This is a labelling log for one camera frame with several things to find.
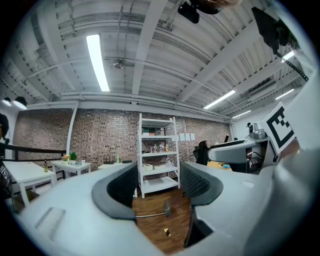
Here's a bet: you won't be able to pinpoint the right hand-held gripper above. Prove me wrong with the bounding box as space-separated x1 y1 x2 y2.
208 101 300 175

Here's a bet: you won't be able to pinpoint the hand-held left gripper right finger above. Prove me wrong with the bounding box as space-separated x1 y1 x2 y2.
179 160 224 207

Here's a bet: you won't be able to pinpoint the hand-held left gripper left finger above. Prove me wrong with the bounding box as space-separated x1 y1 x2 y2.
91 161 139 221

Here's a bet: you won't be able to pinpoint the wooden desk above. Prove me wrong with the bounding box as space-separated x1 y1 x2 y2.
206 160 234 173

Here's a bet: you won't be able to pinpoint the white paper sheets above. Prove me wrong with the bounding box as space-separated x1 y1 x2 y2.
179 132 196 142

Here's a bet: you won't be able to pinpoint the long ceiling light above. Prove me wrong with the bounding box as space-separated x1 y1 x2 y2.
203 89 237 110
275 88 296 101
231 109 252 119
281 50 296 63
85 34 111 92

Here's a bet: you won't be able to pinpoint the white metal shelf unit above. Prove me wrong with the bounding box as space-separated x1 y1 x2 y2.
137 112 181 200

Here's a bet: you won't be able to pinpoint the row of colourful bottles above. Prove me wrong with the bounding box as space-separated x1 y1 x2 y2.
149 142 170 154

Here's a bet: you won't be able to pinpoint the ceiling air vent unit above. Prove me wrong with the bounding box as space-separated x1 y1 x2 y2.
248 79 278 99

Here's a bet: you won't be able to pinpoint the brown cardboard box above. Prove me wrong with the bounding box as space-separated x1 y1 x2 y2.
11 189 40 212

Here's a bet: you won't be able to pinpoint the black metal railing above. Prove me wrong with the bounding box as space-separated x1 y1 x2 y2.
0 141 67 181

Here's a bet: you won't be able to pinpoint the silver fisheye camera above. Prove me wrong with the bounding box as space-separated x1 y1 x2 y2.
245 122 268 140

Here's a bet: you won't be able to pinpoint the white wall pipe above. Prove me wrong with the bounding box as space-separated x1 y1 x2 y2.
65 100 80 161

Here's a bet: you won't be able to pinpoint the black harness strap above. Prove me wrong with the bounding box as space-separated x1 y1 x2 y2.
250 6 310 82

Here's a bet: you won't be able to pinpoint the black head camera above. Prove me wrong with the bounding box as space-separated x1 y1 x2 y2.
177 1 201 25

